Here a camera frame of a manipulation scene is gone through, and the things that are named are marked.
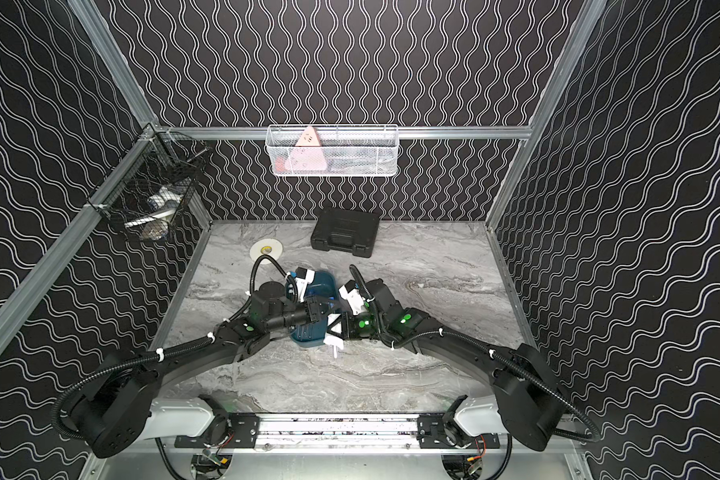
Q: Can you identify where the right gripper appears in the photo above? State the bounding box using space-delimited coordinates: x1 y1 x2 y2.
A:
325 310 388 340

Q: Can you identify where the white wipe cloth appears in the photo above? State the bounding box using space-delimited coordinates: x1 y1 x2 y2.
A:
323 327 345 359

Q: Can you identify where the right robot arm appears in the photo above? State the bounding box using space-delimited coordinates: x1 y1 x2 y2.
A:
342 265 602 451

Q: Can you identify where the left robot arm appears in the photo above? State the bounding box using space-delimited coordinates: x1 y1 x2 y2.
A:
50 269 341 458

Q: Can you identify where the teal plastic tray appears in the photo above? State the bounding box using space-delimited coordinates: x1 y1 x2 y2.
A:
290 267 338 348

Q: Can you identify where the white tape roll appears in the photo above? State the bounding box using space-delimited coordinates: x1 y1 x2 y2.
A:
249 238 284 261

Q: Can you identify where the black plastic tool case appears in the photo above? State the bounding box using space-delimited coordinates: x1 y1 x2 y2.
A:
310 208 381 258

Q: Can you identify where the pink triangular card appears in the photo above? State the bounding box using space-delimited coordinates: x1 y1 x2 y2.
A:
285 125 328 173

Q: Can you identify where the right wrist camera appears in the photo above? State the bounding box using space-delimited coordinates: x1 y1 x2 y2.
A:
339 281 367 315

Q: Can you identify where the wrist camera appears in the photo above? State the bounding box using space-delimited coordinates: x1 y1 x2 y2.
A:
339 281 367 315
292 267 316 302

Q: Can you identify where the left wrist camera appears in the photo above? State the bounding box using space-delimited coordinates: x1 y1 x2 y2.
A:
292 267 316 302

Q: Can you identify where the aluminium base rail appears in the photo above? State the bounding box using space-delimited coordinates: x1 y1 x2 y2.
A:
134 410 509 455

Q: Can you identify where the white wire basket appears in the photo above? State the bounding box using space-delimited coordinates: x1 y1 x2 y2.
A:
265 124 400 177

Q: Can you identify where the black wire basket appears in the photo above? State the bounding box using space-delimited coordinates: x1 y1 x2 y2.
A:
92 131 211 243

